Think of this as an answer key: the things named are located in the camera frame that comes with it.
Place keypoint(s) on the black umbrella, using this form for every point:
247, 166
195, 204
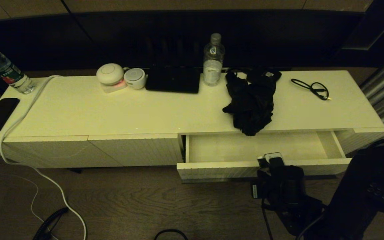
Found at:
252, 103

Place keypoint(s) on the white low cabinet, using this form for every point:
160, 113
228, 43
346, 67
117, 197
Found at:
145, 110

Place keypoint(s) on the white ribbed drawer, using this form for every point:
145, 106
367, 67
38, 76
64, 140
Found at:
218, 170

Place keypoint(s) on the small black box white label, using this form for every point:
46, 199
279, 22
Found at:
272, 75

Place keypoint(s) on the white dome device pink base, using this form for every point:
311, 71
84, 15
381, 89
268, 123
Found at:
110, 75

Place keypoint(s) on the white ribbed cabinet door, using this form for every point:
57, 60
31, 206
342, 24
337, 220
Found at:
145, 150
55, 151

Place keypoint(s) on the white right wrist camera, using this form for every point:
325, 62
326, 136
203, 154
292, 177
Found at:
273, 159

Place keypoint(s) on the small white round speaker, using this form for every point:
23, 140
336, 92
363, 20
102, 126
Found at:
135, 79

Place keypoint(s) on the clear water bottle grey cap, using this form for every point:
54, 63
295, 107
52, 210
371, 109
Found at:
213, 63

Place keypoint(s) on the black flat router box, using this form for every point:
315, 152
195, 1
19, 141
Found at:
173, 81

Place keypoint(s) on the water bottle with green label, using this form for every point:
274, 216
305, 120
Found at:
5, 70

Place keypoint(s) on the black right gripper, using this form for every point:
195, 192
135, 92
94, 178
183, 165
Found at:
282, 181

